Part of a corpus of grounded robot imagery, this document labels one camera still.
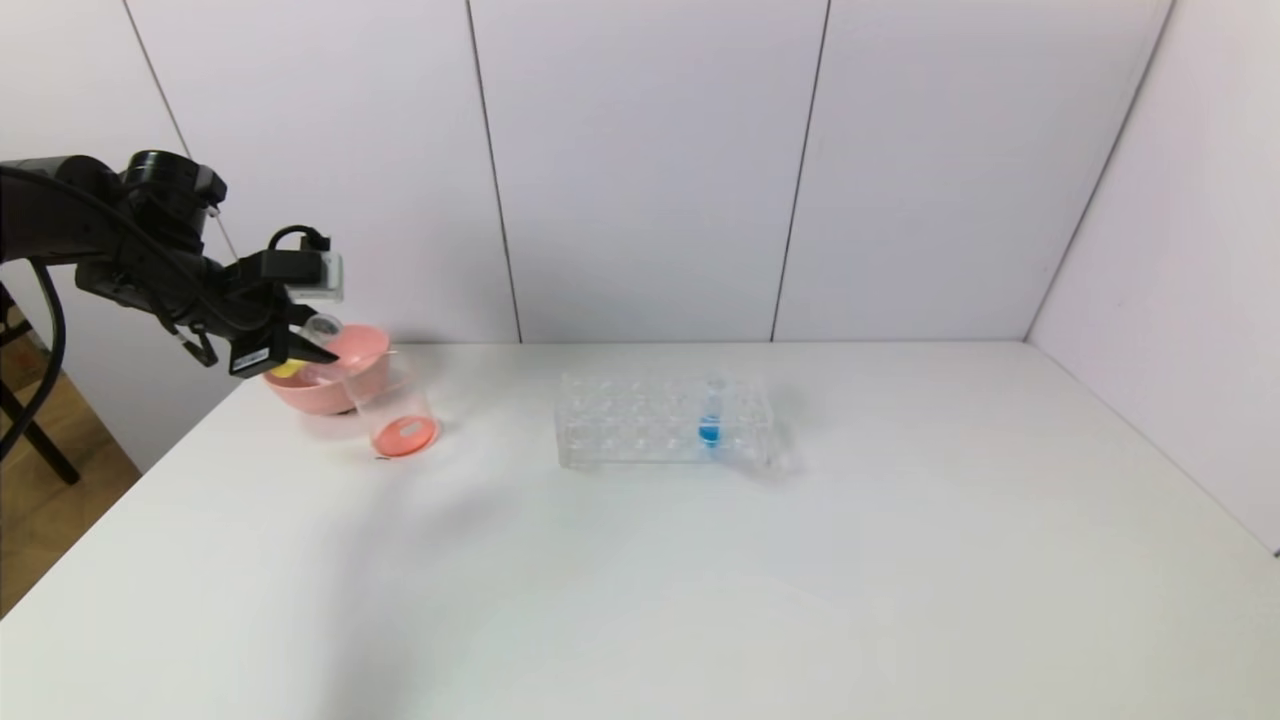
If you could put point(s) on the test tube with yellow pigment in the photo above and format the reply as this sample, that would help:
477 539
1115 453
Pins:
322 328

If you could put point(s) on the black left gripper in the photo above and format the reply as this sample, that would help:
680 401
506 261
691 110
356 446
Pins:
256 357

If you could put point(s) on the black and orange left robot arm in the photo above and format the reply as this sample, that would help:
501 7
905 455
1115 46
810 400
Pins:
110 240

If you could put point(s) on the test tube with blue pigment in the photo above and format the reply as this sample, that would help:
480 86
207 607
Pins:
710 433

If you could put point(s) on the pink plastic bowl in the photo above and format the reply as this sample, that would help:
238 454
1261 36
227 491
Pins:
320 398

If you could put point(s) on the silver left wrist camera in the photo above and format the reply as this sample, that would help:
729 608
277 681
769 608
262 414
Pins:
318 277

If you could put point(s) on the clear acrylic test tube rack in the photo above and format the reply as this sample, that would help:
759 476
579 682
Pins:
620 430

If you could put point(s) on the clear glass beaker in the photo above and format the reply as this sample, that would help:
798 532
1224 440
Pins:
400 435

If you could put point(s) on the black metal stand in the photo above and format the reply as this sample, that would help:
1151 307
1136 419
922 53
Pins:
40 440

